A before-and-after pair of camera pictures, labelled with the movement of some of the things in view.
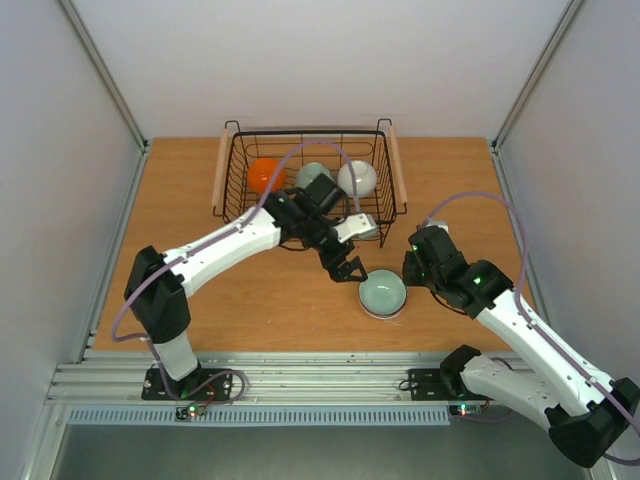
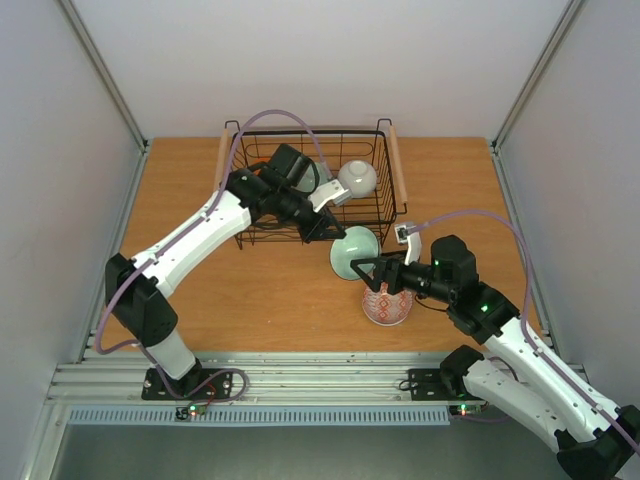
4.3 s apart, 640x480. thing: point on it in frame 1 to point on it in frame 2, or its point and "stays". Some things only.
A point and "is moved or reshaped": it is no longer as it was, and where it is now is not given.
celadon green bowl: x=383 y=294 is moved or reshaped
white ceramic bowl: x=364 y=175 stays
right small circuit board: x=465 y=410 stays
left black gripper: x=340 y=274 to x=324 y=221
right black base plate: x=430 y=384 stays
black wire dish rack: x=365 y=167 is moved or reshaped
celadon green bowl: x=310 y=171 stays
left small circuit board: x=184 y=413 stays
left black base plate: x=202 y=385 stays
